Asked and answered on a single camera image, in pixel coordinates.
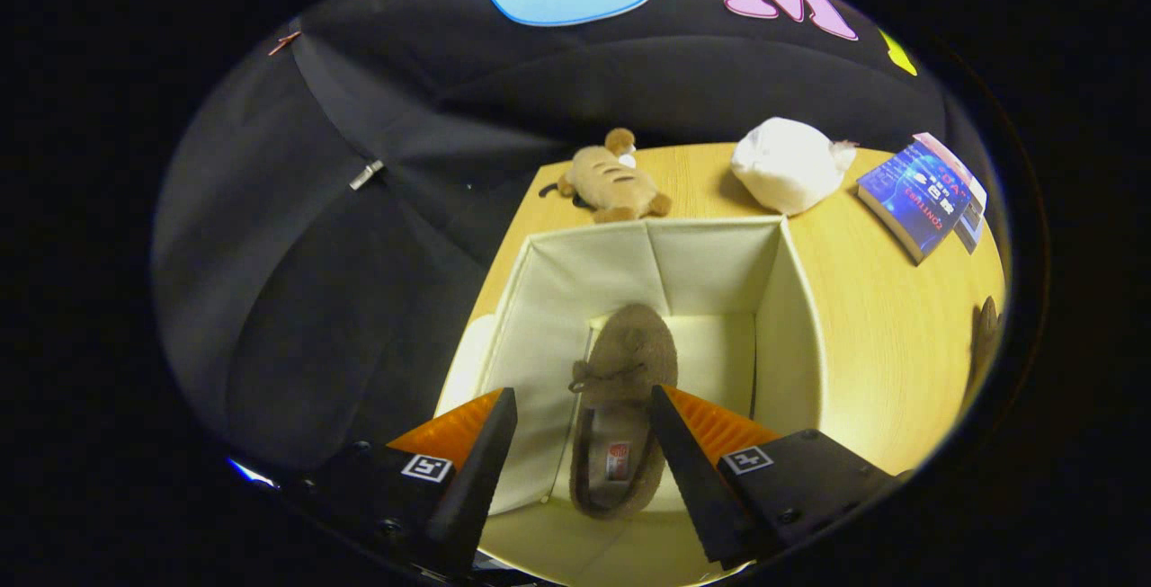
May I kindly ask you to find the brown plush toy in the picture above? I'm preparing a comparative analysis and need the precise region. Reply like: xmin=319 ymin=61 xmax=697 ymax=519
xmin=540 ymin=128 xmax=674 ymax=225

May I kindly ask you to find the black backdrop cloth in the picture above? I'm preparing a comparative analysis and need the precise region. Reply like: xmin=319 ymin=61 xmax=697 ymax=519
xmin=151 ymin=0 xmax=981 ymax=480

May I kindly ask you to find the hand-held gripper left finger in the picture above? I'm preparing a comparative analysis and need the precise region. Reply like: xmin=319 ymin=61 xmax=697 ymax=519
xmin=297 ymin=387 xmax=520 ymax=574

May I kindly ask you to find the cream fabric storage box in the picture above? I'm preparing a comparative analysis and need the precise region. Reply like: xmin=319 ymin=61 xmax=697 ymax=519
xmin=436 ymin=215 xmax=825 ymax=587

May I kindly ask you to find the pale blue book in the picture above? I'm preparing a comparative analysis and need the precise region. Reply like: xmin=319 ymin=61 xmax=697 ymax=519
xmin=953 ymin=202 xmax=987 ymax=256

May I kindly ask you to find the white plush bundle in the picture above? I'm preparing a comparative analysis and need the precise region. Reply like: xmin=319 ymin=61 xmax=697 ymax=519
xmin=729 ymin=116 xmax=858 ymax=217

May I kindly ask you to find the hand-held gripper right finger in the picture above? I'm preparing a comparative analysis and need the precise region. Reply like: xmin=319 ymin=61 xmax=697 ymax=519
xmin=648 ymin=384 xmax=911 ymax=572

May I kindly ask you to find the brown fuzzy shoe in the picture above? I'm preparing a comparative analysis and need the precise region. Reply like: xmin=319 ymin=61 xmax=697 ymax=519
xmin=965 ymin=296 xmax=1004 ymax=410
xmin=567 ymin=302 xmax=680 ymax=520

